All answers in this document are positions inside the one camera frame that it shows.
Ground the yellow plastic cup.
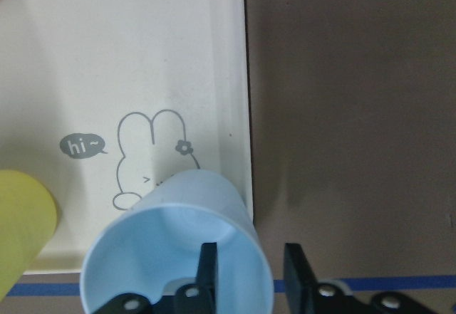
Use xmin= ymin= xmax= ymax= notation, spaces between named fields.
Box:
xmin=1 ymin=169 xmax=58 ymax=298

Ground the light blue cup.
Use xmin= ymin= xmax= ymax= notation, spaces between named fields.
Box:
xmin=80 ymin=169 xmax=274 ymax=313

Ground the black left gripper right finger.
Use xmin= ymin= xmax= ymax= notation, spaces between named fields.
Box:
xmin=284 ymin=243 xmax=433 ymax=313

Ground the cream tray with bunny print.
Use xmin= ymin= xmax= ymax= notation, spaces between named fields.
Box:
xmin=1 ymin=0 xmax=252 ymax=274

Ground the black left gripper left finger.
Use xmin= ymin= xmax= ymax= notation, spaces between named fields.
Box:
xmin=99 ymin=242 xmax=218 ymax=313

